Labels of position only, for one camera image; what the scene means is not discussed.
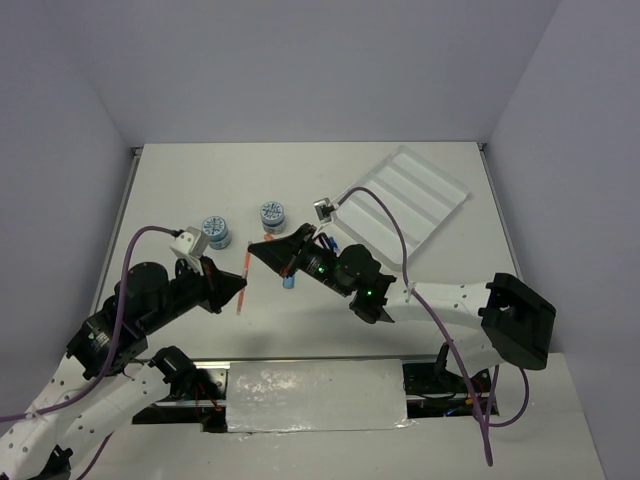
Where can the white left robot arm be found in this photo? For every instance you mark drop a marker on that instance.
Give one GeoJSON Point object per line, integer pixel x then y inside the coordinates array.
{"type": "Point", "coordinates": [91, 394]}

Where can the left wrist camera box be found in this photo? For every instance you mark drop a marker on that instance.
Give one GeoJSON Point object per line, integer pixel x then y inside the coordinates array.
{"type": "Point", "coordinates": [190, 245]}

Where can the right blue ink jar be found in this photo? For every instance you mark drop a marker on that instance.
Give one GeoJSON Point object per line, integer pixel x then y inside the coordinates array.
{"type": "Point", "coordinates": [273, 218]}

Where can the blue transparent eraser case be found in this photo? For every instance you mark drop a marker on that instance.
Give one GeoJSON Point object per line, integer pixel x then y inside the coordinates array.
{"type": "Point", "coordinates": [289, 282]}

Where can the clear blue-cap spray bottle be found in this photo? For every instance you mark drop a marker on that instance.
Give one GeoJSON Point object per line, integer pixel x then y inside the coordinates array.
{"type": "Point", "coordinates": [333, 244]}

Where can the metal base rail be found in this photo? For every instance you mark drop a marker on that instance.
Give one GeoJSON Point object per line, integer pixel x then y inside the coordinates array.
{"type": "Point", "coordinates": [428, 395]}

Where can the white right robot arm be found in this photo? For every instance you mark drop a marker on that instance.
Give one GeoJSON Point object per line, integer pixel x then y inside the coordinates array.
{"type": "Point", "coordinates": [483, 324]}

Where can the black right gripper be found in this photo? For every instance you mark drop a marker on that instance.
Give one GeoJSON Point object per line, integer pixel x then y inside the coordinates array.
{"type": "Point", "coordinates": [281, 253]}

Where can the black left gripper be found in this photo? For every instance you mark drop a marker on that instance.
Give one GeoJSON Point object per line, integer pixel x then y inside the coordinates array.
{"type": "Point", "coordinates": [219, 286]}

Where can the silver foil covered plate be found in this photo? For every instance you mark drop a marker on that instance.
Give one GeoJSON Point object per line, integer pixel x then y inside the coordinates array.
{"type": "Point", "coordinates": [316, 396]}

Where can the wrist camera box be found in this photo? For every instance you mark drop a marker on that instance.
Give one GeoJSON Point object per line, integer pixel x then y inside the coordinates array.
{"type": "Point", "coordinates": [325, 211]}
{"type": "Point", "coordinates": [190, 245]}

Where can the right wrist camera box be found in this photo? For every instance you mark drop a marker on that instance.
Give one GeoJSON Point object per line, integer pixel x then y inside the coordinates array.
{"type": "Point", "coordinates": [325, 211]}

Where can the blue ink jar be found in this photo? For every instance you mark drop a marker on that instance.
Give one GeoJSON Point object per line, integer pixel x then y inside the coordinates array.
{"type": "Point", "coordinates": [217, 231]}
{"type": "Point", "coordinates": [273, 218]}

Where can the left blue ink jar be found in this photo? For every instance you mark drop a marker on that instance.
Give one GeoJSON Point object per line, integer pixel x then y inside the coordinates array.
{"type": "Point", "coordinates": [217, 231]}

